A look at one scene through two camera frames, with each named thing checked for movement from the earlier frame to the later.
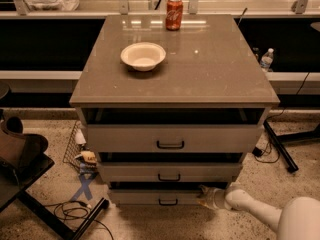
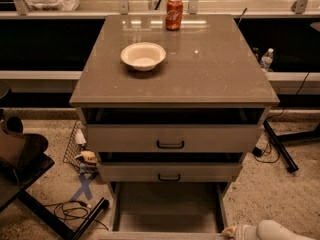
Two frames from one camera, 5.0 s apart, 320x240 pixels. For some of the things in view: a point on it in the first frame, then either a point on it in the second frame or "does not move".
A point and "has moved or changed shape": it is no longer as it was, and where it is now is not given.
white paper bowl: x=143 y=56 does not move
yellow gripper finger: x=205 y=190 -> x=230 y=231
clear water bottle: x=266 y=60 does not move
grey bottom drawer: x=153 y=197 has moved or changed shape
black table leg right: x=278 y=142 does not move
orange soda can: x=174 y=13 does not move
